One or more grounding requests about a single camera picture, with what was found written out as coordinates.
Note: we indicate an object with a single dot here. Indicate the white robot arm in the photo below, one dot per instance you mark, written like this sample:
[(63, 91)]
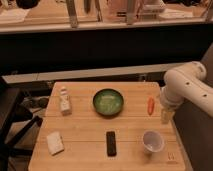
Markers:
[(185, 82)]

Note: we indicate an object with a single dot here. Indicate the white plastic cup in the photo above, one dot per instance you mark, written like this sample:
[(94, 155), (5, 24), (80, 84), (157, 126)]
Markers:
[(153, 142)]

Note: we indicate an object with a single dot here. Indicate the small white bottle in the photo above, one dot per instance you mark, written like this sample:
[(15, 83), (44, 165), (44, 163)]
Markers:
[(65, 106)]

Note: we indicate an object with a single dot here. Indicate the black remote control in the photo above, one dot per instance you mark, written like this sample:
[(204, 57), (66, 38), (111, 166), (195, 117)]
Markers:
[(111, 143)]

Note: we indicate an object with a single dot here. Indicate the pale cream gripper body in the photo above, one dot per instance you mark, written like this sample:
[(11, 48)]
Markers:
[(166, 115)]

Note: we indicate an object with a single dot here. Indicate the white folded cloth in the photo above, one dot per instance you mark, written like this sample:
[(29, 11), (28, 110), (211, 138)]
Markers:
[(55, 143)]

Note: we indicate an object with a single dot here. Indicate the orange carrot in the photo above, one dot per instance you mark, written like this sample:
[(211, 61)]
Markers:
[(151, 104)]

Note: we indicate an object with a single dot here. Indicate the green ceramic bowl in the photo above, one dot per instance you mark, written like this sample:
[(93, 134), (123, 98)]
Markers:
[(108, 102)]

